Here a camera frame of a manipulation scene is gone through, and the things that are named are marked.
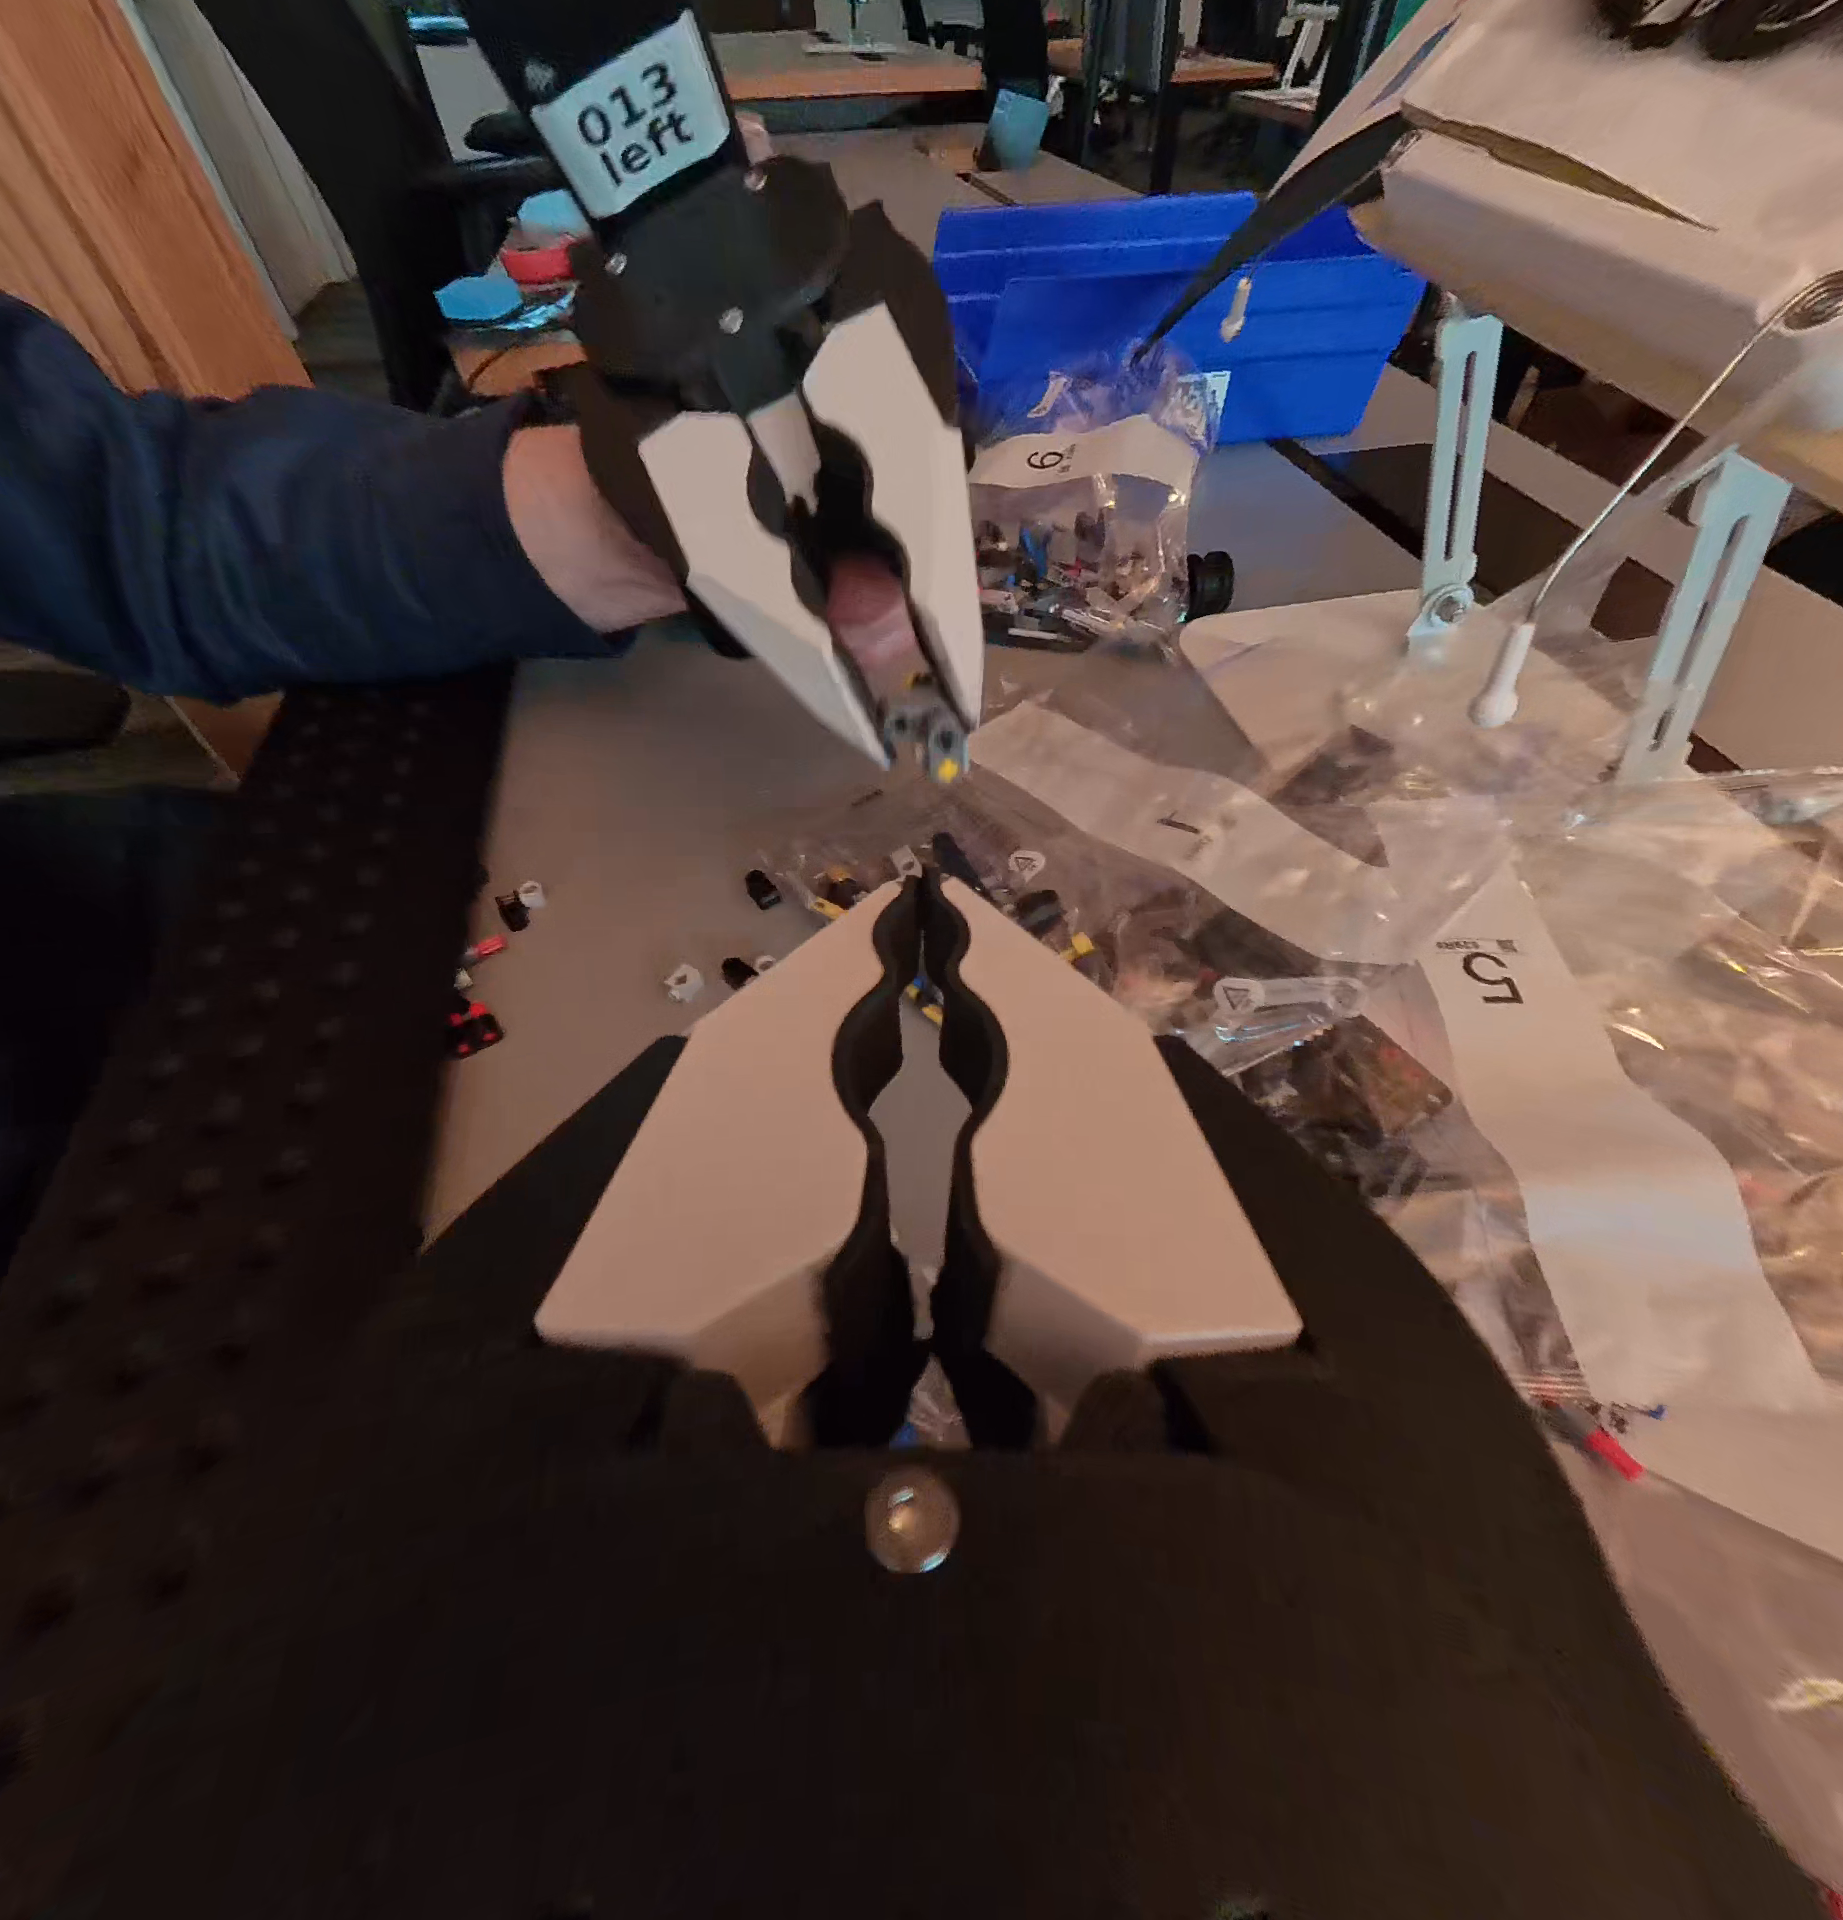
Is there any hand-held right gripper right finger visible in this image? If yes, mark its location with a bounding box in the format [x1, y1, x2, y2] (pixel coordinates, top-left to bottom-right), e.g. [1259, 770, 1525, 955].
[922, 870, 1301, 1450]

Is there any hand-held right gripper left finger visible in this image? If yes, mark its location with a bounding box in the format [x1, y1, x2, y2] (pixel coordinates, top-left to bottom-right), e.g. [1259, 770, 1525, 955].
[535, 878, 924, 1450]

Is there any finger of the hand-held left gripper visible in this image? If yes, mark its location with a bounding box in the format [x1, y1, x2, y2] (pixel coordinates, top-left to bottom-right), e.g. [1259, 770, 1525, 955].
[798, 309, 988, 740]
[635, 410, 900, 770]

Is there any small grey lego assembly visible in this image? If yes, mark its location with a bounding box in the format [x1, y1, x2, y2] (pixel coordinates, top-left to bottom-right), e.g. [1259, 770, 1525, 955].
[880, 675, 970, 788]

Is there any pile of clear lego bags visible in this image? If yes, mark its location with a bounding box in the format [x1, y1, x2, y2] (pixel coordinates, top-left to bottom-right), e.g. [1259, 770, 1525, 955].
[966, 599, 1843, 1920]

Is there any person's left hand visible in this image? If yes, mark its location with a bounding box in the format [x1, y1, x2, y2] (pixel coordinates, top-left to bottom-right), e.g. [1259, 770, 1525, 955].
[499, 424, 929, 698]

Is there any clear bag of mixed parts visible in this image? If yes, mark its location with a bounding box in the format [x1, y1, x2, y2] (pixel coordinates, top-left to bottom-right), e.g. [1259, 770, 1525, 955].
[967, 376, 1221, 653]

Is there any blue plastic bin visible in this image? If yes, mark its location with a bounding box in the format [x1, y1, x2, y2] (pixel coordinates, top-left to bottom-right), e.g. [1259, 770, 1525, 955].
[934, 192, 1424, 445]

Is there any background wooden table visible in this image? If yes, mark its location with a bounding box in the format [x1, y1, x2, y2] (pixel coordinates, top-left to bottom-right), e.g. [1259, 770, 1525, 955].
[712, 31, 1283, 111]

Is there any black office chair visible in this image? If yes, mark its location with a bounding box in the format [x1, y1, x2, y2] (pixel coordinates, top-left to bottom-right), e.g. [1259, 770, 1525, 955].
[184, 0, 561, 406]
[0, 668, 134, 767]

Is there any black pointed flap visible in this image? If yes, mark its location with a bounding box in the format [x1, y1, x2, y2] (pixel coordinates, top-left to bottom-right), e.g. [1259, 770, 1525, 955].
[1130, 111, 1418, 362]

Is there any black perforated pad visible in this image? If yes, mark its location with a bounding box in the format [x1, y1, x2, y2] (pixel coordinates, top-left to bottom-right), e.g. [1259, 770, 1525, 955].
[0, 661, 516, 1651]

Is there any white car print box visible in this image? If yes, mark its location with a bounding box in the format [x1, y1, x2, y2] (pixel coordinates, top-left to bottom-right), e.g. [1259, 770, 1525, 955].
[1354, 0, 1843, 437]

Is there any round table with wooden edge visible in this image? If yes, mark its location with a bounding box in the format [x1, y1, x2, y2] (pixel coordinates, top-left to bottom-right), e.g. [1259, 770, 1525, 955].
[1655, 382, 1843, 535]

